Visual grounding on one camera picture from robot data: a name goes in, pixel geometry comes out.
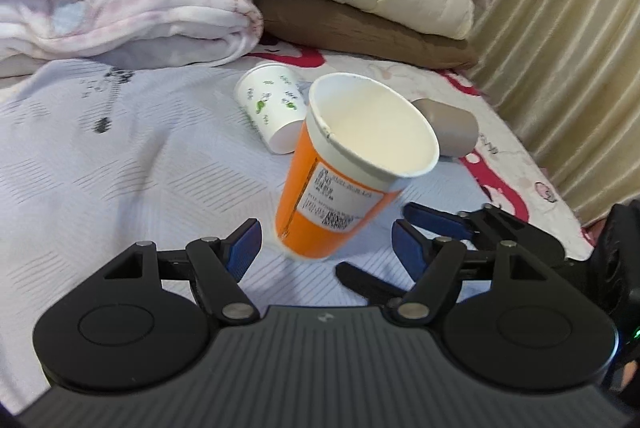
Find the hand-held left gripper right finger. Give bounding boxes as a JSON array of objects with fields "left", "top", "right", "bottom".
[{"left": 385, "top": 219, "right": 567, "bottom": 326}]

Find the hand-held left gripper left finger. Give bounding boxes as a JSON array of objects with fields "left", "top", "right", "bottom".
[{"left": 84, "top": 218, "right": 264, "bottom": 327}]

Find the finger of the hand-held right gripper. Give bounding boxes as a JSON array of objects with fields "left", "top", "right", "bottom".
[
  {"left": 335, "top": 262, "right": 408, "bottom": 307},
  {"left": 403, "top": 202, "right": 568, "bottom": 269}
]

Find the orange paper cup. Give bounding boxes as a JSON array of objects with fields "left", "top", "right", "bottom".
[{"left": 274, "top": 73, "right": 441, "bottom": 263}]

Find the grey cup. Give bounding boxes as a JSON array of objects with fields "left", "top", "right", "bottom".
[{"left": 410, "top": 98, "right": 480, "bottom": 158}]

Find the white cup with green print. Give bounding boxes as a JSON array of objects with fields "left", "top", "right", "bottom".
[{"left": 233, "top": 62, "right": 313, "bottom": 155}]

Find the lavender quilted bed cover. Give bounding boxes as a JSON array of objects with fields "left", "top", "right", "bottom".
[{"left": 0, "top": 56, "right": 501, "bottom": 414}]

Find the folded cream brown blanket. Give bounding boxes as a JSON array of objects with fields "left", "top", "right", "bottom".
[{"left": 248, "top": 0, "right": 481, "bottom": 71}]

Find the beige curtain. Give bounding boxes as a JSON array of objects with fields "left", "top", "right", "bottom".
[{"left": 466, "top": 0, "right": 640, "bottom": 229}]

